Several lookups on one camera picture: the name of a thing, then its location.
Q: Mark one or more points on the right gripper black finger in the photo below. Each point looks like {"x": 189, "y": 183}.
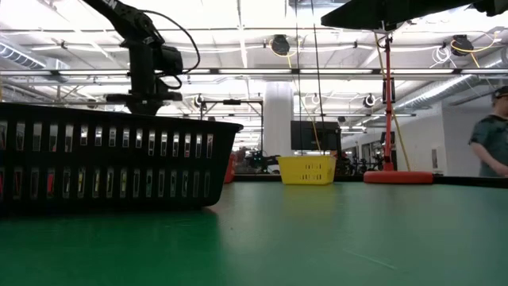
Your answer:
{"x": 397, "y": 12}

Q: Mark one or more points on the black plastic slotted basket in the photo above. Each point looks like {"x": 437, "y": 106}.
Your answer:
{"x": 119, "y": 162}

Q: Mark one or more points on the yellow plastic slotted basket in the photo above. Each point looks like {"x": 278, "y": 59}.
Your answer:
{"x": 293, "y": 171}

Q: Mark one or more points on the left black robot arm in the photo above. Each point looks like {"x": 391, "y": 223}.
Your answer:
{"x": 119, "y": 14}

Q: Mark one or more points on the ceiling light strip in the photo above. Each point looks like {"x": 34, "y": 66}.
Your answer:
{"x": 258, "y": 71}

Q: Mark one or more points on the dark robot workstation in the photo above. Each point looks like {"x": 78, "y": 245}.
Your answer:
{"x": 258, "y": 161}

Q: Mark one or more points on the white building pillar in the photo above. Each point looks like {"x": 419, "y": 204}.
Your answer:
{"x": 278, "y": 119}

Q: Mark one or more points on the person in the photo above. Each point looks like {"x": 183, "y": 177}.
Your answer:
{"x": 492, "y": 135}

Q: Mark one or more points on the black computer monitor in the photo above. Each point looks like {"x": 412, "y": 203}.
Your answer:
{"x": 305, "y": 135}

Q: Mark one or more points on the red desk lamp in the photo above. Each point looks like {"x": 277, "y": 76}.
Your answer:
{"x": 397, "y": 177}

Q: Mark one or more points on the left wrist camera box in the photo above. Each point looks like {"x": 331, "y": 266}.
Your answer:
{"x": 170, "y": 59}

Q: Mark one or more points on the black workstation frame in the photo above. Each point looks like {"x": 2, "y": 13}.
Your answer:
{"x": 232, "y": 102}

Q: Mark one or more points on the silver ventilation duct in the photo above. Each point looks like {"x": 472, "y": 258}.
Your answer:
{"x": 436, "y": 93}
{"x": 20, "y": 55}

